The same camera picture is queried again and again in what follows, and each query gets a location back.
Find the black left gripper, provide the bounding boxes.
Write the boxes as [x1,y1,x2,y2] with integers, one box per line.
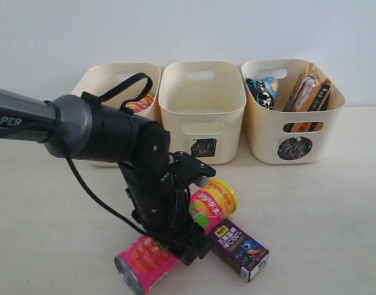
[118,162,211,265]

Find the purple juice carton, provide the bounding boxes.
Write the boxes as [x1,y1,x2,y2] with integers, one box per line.
[206,219,270,283]

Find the pink chips can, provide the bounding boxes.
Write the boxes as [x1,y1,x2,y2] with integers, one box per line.
[114,178,239,295]

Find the yellow chips can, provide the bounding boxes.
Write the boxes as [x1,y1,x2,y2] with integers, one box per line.
[126,94,154,113]

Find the orange snack bag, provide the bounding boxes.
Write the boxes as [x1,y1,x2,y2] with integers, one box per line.
[282,63,333,134]

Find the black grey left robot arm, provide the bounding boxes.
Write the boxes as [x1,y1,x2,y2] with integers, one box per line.
[0,88,215,265]

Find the cream bin with circle mark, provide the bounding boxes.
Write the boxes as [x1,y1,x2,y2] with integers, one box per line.
[241,58,346,165]

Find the cream bin with square mark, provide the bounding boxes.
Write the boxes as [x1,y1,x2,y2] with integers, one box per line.
[158,61,246,164]

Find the dark blue snack bag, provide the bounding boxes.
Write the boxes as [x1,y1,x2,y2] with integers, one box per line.
[246,77,279,110]

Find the cream bin with triangle mark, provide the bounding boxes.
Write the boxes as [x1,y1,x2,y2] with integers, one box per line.
[56,63,170,167]

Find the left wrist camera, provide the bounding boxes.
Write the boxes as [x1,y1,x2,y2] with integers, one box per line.
[169,151,216,187]

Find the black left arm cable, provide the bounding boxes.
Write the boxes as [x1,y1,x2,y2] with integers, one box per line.
[42,72,182,246]

